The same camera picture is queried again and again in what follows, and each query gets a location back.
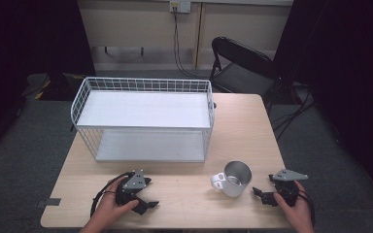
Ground person's left hand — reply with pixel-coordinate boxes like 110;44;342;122
90;175;141;228

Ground silver metal cup white handle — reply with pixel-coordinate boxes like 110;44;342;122
210;160;254;199

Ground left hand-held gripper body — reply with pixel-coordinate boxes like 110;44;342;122
115;169;148;208

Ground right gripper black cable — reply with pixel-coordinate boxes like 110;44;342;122
297;188;317;227

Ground black wall socket cable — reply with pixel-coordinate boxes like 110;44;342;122
173;7;210;80

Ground white wire shelf rack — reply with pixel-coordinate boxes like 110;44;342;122
70;76;216;164

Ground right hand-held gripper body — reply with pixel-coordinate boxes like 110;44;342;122
268;168;309;208

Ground black folding chair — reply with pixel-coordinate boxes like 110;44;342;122
209;36;284;106

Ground black floor cables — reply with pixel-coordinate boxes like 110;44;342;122
271;76;320;141

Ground white wall socket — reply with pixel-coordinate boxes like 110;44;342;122
169;0;192;15

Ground dark curtain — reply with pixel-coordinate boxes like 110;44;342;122
272;0;373;208

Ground person's right hand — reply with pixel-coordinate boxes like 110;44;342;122
273;180;315;228

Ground grey floor tape strip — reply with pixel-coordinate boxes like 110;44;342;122
35;197;62;209

